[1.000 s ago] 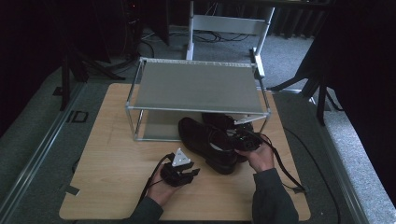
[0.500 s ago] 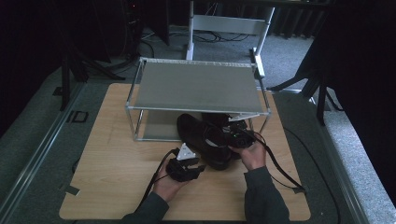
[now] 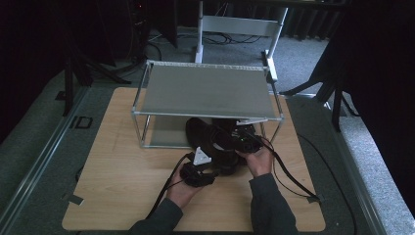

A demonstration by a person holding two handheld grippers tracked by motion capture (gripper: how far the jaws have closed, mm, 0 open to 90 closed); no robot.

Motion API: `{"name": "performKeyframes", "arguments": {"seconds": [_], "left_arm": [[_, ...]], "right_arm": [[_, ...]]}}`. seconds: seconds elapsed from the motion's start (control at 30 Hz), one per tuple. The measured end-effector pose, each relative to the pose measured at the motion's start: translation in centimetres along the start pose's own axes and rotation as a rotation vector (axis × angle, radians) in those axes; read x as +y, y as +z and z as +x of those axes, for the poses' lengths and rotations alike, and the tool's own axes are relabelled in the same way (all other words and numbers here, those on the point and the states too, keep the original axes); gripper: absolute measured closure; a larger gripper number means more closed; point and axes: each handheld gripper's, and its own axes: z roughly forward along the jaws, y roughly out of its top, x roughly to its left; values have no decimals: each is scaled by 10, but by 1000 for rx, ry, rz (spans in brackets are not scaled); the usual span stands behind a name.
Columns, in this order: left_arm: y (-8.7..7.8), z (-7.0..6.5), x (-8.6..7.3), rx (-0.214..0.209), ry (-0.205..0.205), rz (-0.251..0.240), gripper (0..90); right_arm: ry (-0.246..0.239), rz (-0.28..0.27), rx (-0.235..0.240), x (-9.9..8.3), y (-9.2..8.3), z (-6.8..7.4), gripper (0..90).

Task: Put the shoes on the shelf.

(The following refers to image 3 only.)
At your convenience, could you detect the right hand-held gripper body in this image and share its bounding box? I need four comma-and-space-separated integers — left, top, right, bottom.
232, 118, 269, 155

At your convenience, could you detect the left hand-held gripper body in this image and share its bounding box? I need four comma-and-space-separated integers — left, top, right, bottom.
179, 146, 212, 188

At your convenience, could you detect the black shoe with white insole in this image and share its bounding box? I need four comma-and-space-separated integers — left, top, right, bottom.
210, 117, 264, 157

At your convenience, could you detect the black leather shoe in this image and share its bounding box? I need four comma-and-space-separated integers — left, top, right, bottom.
185, 117, 242, 176

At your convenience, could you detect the grey metal shoe rack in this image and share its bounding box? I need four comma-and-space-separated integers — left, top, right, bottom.
130, 59, 286, 153

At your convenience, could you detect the person's right hand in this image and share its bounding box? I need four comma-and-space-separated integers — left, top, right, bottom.
244, 138, 275, 179

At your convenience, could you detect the person's left hand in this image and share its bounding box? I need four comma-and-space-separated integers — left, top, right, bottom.
165, 164, 206, 210

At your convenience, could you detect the black tripod stand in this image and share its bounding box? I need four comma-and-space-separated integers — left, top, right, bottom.
279, 48, 360, 133
61, 45, 133, 118

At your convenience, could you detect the grey tape piece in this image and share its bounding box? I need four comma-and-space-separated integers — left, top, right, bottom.
61, 192, 85, 207

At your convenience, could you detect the dark computer tower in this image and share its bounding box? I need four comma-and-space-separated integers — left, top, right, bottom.
126, 0, 152, 62

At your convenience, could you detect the left hand-held gripper cable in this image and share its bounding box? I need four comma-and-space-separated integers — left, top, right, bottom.
144, 152, 194, 220

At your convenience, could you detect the hand-held gripper cable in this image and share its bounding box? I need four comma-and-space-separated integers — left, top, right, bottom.
144, 152, 194, 220
242, 129, 323, 206

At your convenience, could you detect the right hand-held gripper cable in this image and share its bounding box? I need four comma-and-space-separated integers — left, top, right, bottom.
242, 129, 323, 206

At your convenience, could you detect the bundle of black floor cables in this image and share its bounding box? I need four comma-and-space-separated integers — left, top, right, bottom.
146, 29, 263, 47

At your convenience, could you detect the long black floor cable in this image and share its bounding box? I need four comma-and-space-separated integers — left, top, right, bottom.
296, 132, 359, 235

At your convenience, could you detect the white metal desk frame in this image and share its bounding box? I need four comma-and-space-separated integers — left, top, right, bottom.
194, 1, 290, 83

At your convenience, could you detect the metal floor rail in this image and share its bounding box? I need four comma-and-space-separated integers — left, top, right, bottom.
0, 86, 91, 227
324, 99, 390, 235

